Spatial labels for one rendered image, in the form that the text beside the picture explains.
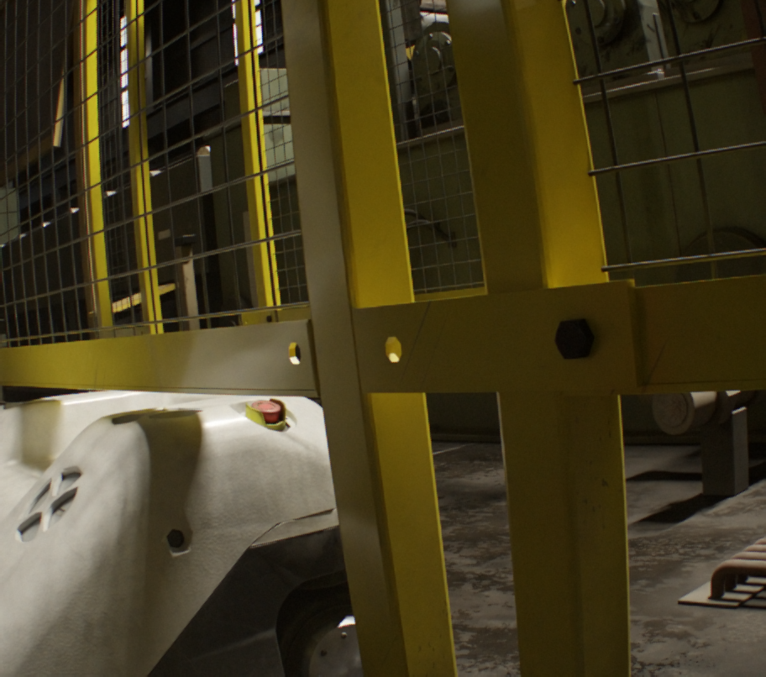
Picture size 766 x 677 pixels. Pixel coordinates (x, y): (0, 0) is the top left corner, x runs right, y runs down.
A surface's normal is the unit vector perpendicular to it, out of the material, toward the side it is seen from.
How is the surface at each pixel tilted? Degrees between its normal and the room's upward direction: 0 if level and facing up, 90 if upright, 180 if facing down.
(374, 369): 90
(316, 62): 90
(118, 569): 90
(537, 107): 90
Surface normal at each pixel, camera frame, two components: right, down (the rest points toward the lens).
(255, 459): 0.64, -0.07
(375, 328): -0.76, 0.10
